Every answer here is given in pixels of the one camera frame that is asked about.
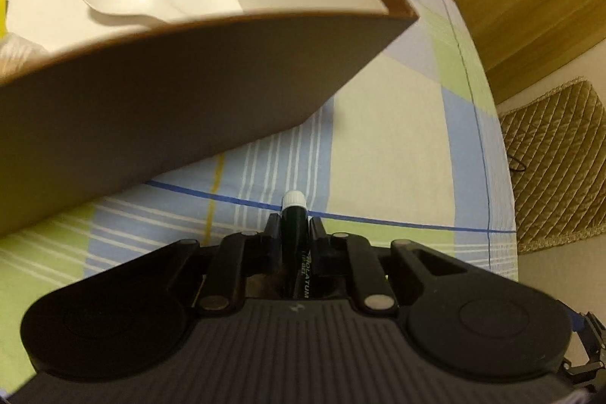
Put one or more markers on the yellow foil packet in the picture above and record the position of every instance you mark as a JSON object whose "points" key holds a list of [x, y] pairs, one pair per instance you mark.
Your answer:
{"points": [[3, 11]]}

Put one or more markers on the checked bedsheet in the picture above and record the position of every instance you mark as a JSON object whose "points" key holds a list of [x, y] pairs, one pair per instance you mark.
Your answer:
{"points": [[402, 124]]}

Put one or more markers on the cotton swab packet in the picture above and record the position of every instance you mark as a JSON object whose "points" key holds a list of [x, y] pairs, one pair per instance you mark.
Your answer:
{"points": [[19, 53]]}

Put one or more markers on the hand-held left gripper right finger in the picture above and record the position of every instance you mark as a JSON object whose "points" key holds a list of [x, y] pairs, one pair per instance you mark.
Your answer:
{"points": [[316, 238]]}

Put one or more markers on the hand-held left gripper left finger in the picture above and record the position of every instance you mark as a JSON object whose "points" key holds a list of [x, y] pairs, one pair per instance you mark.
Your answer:
{"points": [[272, 238]]}

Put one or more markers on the brown cardboard box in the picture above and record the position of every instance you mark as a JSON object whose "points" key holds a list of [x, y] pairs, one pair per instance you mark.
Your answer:
{"points": [[165, 101]]}

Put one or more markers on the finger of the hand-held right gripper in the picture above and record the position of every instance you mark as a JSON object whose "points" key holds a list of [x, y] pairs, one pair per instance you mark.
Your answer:
{"points": [[592, 337]]}

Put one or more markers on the dark lip balm stick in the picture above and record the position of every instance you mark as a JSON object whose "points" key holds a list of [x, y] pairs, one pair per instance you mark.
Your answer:
{"points": [[293, 233]]}

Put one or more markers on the quilted beige chair cushion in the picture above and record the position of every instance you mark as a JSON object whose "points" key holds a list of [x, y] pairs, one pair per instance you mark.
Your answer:
{"points": [[558, 172]]}

